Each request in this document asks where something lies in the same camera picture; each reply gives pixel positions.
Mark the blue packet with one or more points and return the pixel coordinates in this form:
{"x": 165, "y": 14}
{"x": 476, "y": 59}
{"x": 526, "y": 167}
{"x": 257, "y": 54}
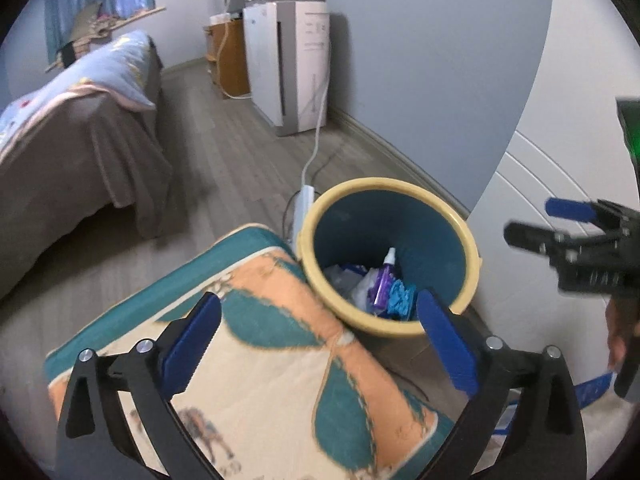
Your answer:
{"x": 595, "y": 390}

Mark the white air purifier box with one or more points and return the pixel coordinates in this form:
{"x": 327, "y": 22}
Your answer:
{"x": 295, "y": 60}

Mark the purple bottle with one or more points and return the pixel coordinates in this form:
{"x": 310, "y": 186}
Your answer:
{"x": 384, "y": 282}

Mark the bed with grey cover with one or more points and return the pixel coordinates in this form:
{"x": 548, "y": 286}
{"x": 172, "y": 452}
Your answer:
{"x": 75, "y": 160}

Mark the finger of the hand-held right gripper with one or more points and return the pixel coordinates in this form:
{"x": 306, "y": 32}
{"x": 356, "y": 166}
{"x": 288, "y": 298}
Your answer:
{"x": 570, "y": 208}
{"x": 530, "y": 237}

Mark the wooden window sill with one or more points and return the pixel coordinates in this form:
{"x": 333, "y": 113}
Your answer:
{"x": 145, "y": 13}

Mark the printed teal orange cushion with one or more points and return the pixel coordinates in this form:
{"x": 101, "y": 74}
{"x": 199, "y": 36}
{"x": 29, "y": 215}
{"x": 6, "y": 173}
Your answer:
{"x": 280, "y": 360}

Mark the person's right hand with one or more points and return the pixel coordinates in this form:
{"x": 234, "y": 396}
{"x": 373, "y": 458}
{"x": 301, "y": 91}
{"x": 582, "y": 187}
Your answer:
{"x": 620, "y": 330}

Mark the clear plastic bag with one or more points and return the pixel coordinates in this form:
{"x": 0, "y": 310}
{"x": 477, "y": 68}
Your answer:
{"x": 362, "y": 287}

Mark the wooden cabinet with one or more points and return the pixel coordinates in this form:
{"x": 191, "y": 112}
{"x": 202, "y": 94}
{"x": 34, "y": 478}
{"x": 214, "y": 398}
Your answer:
{"x": 232, "y": 55}

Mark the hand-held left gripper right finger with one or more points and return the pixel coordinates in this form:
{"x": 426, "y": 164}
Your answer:
{"x": 447, "y": 345}

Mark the blue white wet wipes pack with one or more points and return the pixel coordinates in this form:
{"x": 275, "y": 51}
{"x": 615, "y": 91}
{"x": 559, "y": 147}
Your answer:
{"x": 352, "y": 269}

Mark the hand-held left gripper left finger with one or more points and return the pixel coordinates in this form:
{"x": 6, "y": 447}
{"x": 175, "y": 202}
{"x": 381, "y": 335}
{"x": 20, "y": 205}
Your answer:
{"x": 192, "y": 345}

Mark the white door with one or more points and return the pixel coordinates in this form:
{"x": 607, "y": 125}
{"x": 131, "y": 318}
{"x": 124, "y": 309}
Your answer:
{"x": 565, "y": 85}

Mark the yellow trash bin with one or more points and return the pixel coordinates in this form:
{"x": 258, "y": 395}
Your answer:
{"x": 400, "y": 225}

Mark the white power strip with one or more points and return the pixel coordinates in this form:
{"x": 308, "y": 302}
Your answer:
{"x": 304, "y": 210}

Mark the light blue quilt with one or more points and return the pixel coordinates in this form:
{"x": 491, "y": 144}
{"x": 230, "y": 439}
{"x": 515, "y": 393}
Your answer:
{"x": 100, "y": 70}

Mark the blue Korvo face mask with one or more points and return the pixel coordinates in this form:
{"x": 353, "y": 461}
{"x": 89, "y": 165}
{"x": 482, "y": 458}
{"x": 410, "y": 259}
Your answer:
{"x": 402, "y": 297}

